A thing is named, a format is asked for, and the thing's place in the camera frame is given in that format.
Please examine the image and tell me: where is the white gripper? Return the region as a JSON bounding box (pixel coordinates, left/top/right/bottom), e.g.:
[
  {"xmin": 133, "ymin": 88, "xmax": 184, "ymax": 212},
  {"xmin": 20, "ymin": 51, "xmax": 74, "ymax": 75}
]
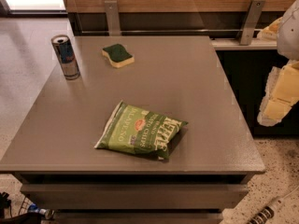
[{"xmin": 257, "ymin": 0, "xmax": 299, "ymax": 127}]

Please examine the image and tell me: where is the plastic bottle on floor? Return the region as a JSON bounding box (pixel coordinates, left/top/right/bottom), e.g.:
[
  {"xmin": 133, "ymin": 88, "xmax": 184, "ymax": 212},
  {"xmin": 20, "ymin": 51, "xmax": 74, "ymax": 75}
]
[{"xmin": 27, "ymin": 203, "xmax": 55, "ymax": 219}]

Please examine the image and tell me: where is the white power strip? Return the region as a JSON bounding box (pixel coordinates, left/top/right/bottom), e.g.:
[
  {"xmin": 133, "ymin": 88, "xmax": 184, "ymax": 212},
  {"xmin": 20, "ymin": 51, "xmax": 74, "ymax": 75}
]
[{"xmin": 247, "ymin": 186, "xmax": 299, "ymax": 224}]

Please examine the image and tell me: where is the grey drawer cabinet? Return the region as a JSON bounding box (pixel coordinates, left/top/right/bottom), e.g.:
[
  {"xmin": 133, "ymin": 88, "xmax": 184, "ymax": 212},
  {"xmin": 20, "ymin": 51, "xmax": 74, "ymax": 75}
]
[{"xmin": 1, "ymin": 36, "xmax": 264, "ymax": 224}]

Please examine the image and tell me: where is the right metal bracket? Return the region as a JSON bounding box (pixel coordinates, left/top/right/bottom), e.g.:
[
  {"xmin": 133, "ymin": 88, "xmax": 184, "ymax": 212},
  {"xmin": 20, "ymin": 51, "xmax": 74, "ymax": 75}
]
[{"xmin": 239, "ymin": 0, "xmax": 266, "ymax": 46}]

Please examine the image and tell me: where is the left metal bracket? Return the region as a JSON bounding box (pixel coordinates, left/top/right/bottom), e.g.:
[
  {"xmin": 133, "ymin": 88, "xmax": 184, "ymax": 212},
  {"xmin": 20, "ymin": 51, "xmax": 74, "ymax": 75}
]
[{"xmin": 105, "ymin": 0, "xmax": 121, "ymax": 36}]

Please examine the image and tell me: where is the green kettle chips bag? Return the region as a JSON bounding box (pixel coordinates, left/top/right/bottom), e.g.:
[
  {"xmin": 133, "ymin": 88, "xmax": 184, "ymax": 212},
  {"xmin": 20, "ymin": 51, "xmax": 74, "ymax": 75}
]
[{"xmin": 94, "ymin": 102, "xmax": 188, "ymax": 160}]

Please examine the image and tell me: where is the black wire basket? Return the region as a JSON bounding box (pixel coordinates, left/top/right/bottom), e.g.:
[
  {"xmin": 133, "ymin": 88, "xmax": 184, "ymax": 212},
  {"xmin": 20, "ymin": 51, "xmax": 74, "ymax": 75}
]
[{"xmin": 0, "ymin": 191, "xmax": 45, "ymax": 224}]

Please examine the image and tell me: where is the green and yellow sponge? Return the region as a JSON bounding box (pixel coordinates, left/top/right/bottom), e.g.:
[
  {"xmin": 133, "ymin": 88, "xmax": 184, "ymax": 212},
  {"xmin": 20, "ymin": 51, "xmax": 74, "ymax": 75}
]
[{"xmin": 102, "ymin": 44, "xmax": 135, "ymax": 68}]

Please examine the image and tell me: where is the metal bracket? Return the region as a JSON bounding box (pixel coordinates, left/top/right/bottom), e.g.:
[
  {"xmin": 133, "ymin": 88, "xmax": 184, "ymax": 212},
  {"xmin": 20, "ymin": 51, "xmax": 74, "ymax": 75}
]
[
  {"xmin": 105, "ymin": 0, "xmax": 121, "ymax": 36},
  {"xmin": 239, "ymin": 0, "xmax": 266, "ymax": 46}
]

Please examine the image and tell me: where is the blue silver energy drink can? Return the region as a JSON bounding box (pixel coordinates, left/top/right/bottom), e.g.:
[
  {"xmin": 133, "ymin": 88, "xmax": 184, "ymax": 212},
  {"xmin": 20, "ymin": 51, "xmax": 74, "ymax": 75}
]
[{"xmin": 51, "ymin": 35, "xmax": 80, "ymax": 80}]

